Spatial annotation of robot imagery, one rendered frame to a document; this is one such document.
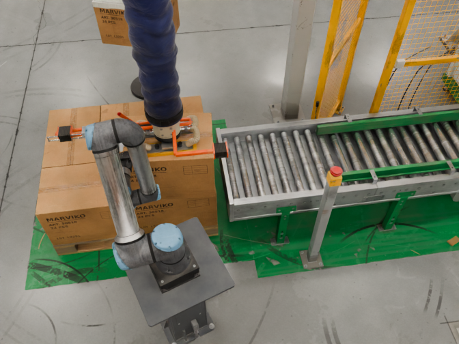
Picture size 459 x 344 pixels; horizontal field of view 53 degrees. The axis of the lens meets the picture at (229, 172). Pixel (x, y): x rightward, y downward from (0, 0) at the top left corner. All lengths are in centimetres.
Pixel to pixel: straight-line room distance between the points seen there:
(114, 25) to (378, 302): 300
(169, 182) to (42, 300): 126
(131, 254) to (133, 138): 57
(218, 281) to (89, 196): 116
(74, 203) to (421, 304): 247
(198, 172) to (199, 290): 76
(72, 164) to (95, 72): 179
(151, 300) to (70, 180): 120
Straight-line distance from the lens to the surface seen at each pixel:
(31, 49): 562
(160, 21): 230
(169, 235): 230
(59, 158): 355
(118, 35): 424
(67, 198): 329
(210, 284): 257
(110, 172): 220
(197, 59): 507
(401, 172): 341
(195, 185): 301
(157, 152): 284
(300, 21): 374
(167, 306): 254
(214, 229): 352
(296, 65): 398
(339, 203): 329
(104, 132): 216
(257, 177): 322
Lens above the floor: 307
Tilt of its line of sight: 51 degrees down
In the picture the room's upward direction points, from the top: straight up
